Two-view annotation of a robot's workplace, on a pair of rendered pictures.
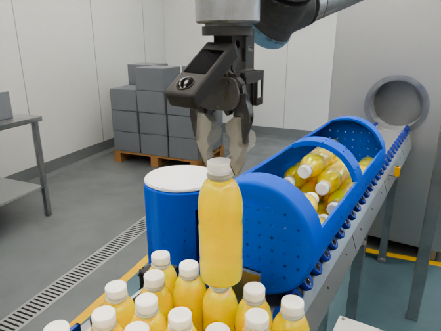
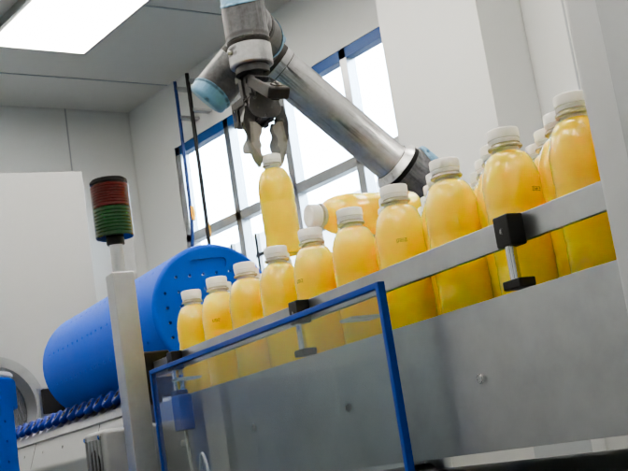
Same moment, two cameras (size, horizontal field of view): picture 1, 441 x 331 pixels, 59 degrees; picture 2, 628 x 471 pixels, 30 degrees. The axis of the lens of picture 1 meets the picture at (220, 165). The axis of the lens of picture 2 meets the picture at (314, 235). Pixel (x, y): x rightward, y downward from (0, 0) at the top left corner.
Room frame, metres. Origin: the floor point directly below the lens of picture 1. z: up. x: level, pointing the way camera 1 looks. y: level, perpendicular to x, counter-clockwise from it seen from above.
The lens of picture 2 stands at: (-0.61, 1.96, 0.76)
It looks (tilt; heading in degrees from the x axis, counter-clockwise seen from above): 10 degrees up; 299
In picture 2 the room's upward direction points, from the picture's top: 9 degrees counter-clockwise
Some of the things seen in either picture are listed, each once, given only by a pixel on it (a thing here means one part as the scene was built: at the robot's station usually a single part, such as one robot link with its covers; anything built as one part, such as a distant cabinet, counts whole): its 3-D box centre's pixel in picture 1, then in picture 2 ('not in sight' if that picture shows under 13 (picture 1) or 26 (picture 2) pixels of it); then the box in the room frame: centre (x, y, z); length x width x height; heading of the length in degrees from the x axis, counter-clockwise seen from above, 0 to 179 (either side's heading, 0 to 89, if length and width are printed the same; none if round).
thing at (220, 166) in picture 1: (220, 167); (271, 160); (0.56, 0.00, 1.35); 0.04 x 0.04 x 0.02
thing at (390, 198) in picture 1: (387, 220); not in sight; (2.45, -1.16, 0.31); 0.06 x 0.06 x 0.63; 59
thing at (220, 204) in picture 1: (220, 226); (278, 208); (0.56, 0.00, 1.25); 0.07 x 0.07 x 0.19
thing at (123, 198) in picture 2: not in sight; (109, 197); (0.61, 0.46, 1.23); 0.06 x 0.06 x 0.04
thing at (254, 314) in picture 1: (256, 320); not in sight; (0.52, -0.06, 1.09); 0.04 x 0.04 x 0.02
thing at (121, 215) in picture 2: not in sight; (113, 223); (0.61, 0.46, 1.18); 0.06 x 0.06 x 0.05
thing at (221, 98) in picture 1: (230, 69); (254, 97); (0.59, -0.01, 1.49); 0.09 x 0.08 x 0.12; 149
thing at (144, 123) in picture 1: (168, 113); not in sight; (4.93, 0.66, 0.59); 1.20 x 0.80 x 1.19; 67
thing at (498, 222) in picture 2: not in sight; (513, 251); (-0.18, 0.78, 0.94); 0.03 x 0.02 x 0.08; 149
